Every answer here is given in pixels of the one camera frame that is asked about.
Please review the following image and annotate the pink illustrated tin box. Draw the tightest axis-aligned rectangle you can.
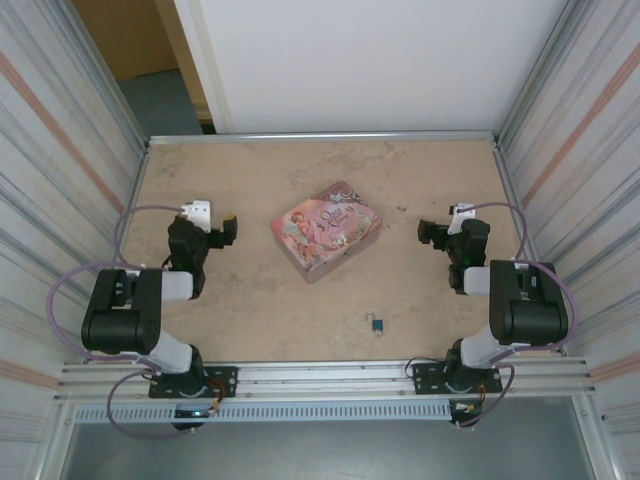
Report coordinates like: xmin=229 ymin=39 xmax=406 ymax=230
xmin=270 ymin=180 xmax=385 ymax=285

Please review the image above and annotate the brown cardboard panel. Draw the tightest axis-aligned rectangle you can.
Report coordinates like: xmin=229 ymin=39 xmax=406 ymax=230
xmin=72 ymin=0 xmax=180 ymax=82

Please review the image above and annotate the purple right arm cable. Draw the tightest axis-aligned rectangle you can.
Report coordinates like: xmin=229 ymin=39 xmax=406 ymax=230
xmin=457 ymin=200 xmax=580 ymax=429

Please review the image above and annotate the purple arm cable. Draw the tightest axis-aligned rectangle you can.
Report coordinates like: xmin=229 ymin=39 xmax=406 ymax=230
xmin=457 ymin=200 xmax=580 ymax=429
xmin=46 ymin=203 xmax=209 ymax=442

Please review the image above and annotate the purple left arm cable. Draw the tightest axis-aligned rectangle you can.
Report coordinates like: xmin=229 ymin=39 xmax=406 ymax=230
xmin=46 ymin=203 xmax=209 ymax=442

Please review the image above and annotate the aluminium back frame bar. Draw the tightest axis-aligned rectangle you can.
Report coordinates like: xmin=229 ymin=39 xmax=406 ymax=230
xmin=147 ymin=131 xmax=502 ymax=148

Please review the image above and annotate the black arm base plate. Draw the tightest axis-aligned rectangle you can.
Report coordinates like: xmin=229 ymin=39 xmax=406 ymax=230
xmin=410 ymin=363 xmax=503 ymax=396
xmin=148 ymin=365 xmax=239 ymax=400

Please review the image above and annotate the aluminium front rail frame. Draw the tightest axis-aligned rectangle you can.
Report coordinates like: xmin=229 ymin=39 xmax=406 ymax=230
xmin=53 ymin=355 xmax=599 ymax=404

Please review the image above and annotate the grey slotted cable duct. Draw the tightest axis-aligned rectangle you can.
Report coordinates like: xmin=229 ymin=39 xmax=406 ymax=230
xmin=73 ymin=402 xmax=452 ymax=424

